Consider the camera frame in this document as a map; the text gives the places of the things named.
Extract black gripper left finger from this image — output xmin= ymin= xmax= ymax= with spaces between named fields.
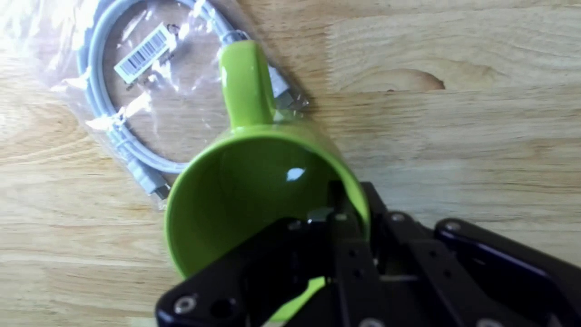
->
xmin=154 ymin=180 xmax=388 ymax=327

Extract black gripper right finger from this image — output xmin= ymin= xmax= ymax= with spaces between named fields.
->
xmin=361 ymin=180 xmax=581 ymax=327

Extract green mug with handle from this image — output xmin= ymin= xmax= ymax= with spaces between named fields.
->
xmin=163 ymin=38 xmax=371 ymax=325

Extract clear plastic bag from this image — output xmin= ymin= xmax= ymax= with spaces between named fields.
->
xmin=0 ymin=0 xmax=315 ymax=215

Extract white coiled cable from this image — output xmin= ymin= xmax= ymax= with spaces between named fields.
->
xmin=74 ymin=0 xmax=304 ymax=202

